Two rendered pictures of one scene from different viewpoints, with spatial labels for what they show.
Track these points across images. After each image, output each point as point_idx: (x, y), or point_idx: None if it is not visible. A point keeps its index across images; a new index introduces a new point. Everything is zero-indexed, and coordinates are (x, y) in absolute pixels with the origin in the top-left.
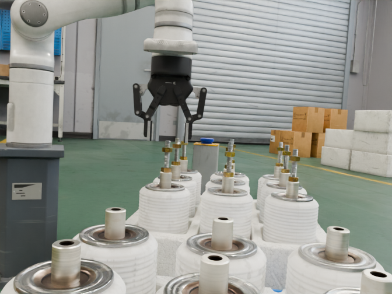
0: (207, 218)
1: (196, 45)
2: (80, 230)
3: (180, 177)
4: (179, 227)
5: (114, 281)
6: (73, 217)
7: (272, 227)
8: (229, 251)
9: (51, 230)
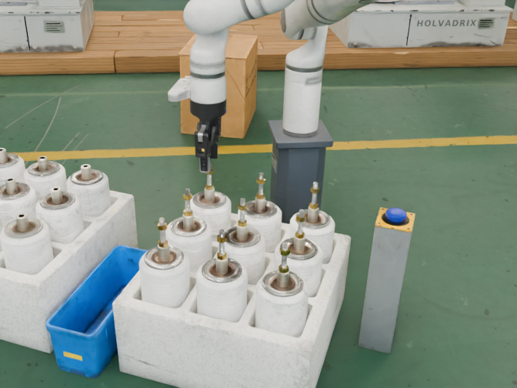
0: None
1: (168, 95)
2: (421, 248)
3: (265, 212)
4: None
5: (37, 176)
6: (478, 242)
7: None
8: (45, 199)
9: (280, 202)
